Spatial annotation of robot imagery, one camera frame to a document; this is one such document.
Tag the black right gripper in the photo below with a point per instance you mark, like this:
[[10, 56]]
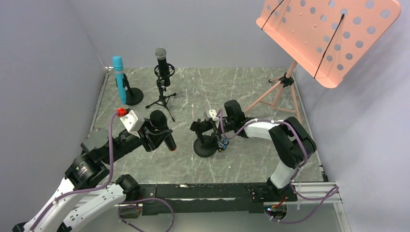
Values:
[[205, 126]]

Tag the black microphone orange end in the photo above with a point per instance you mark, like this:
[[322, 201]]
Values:
[[159, 122]]

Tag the black round-base phone stand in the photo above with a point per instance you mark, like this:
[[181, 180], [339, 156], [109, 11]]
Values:
[[205, 144]]

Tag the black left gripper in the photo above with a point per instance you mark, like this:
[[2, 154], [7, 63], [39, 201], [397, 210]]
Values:
[[151, 135]]

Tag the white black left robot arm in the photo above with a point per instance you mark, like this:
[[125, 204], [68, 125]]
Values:
[[87, 188]]

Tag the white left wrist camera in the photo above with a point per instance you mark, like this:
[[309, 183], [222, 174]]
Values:
[[131, 120]]

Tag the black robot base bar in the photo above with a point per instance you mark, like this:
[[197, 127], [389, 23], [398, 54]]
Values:
[[203, 198]]

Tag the black round-base mic stand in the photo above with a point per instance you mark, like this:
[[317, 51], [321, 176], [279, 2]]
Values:
[[134, 95]]

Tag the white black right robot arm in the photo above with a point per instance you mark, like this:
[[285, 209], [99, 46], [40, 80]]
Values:
[[292, 142]]

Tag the blue toy microphone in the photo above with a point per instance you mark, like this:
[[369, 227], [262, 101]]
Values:
[[118, 70]]

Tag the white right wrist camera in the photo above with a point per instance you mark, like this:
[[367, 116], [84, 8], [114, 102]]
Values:
[[211, 115]]

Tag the blue owl toy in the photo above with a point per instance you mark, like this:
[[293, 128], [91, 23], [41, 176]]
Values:
[[222, 144]]

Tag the black microphone silver head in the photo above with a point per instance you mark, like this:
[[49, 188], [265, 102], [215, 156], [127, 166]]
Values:
[[163, 68]]

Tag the pink music stand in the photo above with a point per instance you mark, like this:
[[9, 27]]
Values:
[[330, 46]]

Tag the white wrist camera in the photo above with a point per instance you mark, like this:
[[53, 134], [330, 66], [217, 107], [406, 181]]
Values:
[[211, 115], [131, 120]]

